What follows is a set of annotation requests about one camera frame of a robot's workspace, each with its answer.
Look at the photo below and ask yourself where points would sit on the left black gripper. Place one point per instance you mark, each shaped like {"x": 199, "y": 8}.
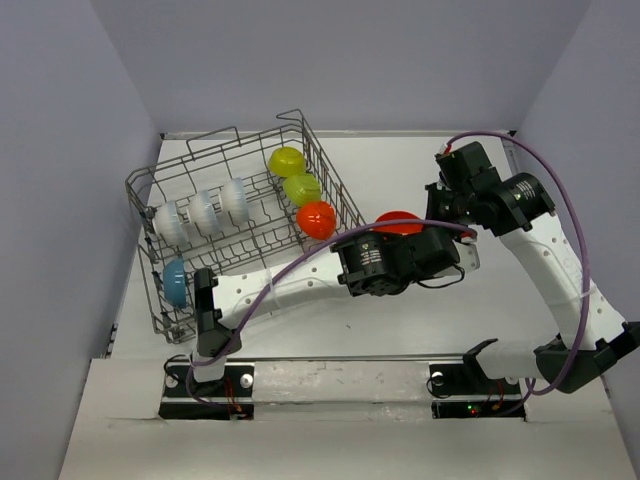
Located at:
{"x": 409, "y": 236}

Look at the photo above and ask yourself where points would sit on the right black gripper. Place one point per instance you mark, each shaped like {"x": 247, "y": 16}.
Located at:
{"x": 434, "y": 195}

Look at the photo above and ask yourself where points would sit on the white square dish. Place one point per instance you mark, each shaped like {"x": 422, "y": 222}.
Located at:
{"x": 302, "y": 189}

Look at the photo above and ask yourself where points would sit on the lime green bowl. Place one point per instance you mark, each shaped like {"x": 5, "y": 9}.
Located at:
{"x": 286, "y": 162}

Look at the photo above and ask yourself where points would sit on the grey wire dish rack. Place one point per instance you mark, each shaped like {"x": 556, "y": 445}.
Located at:
{"x": 206, "y": 162}

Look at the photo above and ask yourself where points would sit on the blue bowl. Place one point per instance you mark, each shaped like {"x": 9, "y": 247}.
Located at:
{"x": 174, "y": 283}

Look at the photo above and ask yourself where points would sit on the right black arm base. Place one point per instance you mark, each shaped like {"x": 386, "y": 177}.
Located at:
{"x": 461, "y": 390}

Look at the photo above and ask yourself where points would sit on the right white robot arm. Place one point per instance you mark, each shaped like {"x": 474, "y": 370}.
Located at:
{"x": 592, "y": 335}

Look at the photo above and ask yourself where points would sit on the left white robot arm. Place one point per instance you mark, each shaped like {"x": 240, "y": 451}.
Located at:
{"x": 366, "y": 261}

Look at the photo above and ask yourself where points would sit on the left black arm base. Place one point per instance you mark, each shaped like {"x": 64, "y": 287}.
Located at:
{"x": 227, "y": 399}

